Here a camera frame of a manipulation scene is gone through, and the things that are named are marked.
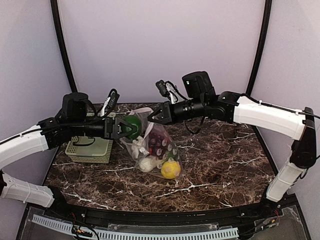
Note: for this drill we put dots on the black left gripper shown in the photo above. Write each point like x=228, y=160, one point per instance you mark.
x=110, y=128

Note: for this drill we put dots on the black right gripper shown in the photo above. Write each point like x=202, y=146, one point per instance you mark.
x=166, y=113

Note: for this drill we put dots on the dark red grapes bunch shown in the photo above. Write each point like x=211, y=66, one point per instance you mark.
x=159, y=144

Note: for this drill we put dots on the clear zip top bag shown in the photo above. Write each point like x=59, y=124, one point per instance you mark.
x=145, y=128

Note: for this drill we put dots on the green leafy vegetable toy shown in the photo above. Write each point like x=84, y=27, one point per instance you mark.
x=148, y=163

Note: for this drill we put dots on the yellow lemon toy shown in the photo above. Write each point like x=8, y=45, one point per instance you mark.
x=171, y=170

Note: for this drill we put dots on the white garlic toy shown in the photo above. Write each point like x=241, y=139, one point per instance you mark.
x=137, y=147

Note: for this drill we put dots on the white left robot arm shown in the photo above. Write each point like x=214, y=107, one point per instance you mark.
x=76, y=118

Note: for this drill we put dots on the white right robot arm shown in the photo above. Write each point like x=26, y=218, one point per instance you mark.
x=240, y=108

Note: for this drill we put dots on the green perforated plastic basket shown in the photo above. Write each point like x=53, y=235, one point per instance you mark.
x=91, y=150

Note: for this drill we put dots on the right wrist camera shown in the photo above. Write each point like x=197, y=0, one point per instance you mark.
x=167, y=90

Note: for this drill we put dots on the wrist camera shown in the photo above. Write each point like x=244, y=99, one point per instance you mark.
x=109, y=103
x=167, y=90

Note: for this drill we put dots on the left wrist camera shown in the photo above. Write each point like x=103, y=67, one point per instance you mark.
x=109, y=103

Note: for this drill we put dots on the white slotted cable duct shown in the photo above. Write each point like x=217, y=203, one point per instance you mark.
x=138, y=232

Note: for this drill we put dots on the black left frame post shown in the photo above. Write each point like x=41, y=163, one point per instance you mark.
x=62, y=45

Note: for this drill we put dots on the black frame post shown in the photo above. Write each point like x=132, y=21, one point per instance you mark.
x=260, y=46
x=62, y=45

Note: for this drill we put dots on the black front table rail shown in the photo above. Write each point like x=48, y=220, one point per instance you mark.
x=237, y=211

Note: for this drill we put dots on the black right frame post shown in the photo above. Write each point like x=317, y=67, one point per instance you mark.
x=260, y=46

